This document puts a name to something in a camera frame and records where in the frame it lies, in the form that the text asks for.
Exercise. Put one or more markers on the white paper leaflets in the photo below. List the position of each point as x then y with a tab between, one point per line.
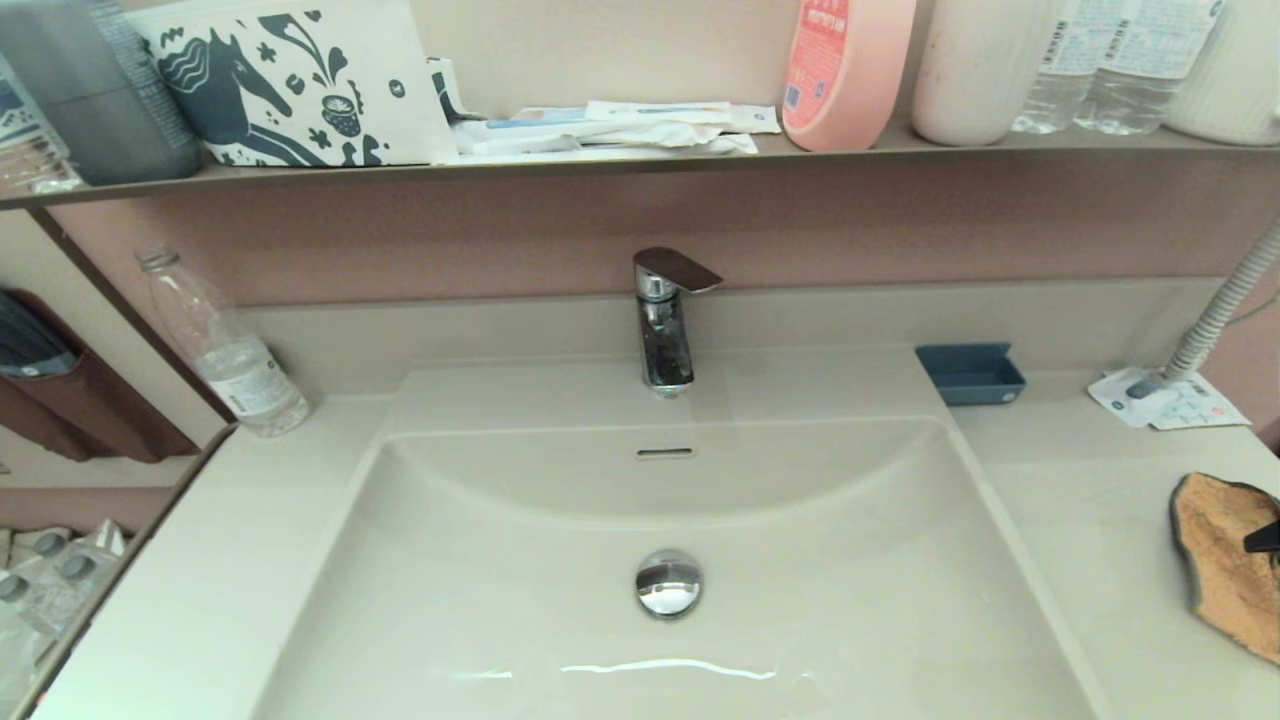
1112	395

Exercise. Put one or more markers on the uncapped clear plastic bottle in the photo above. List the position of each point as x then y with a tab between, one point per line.
240	375

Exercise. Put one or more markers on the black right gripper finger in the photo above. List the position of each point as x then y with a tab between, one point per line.
1268	540

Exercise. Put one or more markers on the brown wall shelf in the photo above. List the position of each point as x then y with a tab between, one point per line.
640	163

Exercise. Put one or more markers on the cream ceramic container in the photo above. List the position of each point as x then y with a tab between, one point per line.
978	72

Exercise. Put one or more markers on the patterned blue white box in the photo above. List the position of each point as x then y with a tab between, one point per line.
22	140

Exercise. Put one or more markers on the chrome drain stopper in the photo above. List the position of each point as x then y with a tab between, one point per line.
668	583

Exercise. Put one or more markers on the dark item in pouch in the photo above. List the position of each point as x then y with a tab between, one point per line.
30	345

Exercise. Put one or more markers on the grey cylindrical container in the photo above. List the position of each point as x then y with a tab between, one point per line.
105	100

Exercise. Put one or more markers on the blue plastic soap tray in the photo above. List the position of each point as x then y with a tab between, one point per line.
970	378

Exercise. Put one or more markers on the pink lotion bottle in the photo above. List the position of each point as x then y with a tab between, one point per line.
842	78

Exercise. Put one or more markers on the clear labelled water bottle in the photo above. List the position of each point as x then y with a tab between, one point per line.
1058	88
1132	82

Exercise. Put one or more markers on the white ribbed container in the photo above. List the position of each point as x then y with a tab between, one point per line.
1238	78

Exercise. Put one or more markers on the brown hanging pouch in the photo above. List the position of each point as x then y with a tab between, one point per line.
110	420

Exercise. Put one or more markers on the white card with orange print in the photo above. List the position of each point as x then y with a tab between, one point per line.
1208	412

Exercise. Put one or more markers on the orange and grey cleaning cloth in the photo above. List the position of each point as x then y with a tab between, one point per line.
1220	580

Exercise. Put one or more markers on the white toothbrush packet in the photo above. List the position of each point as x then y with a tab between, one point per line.
680	115

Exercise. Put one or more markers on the chrome single-lever faucet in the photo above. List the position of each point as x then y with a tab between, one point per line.
665	350

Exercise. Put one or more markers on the beige ceramic sink basin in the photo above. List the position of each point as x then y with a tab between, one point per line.
480	600

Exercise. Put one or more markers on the white flat sachet packet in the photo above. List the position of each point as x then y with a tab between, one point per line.
560	143

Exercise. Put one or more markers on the plastic-wrapped bottle pack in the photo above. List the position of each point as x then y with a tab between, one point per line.
50	590

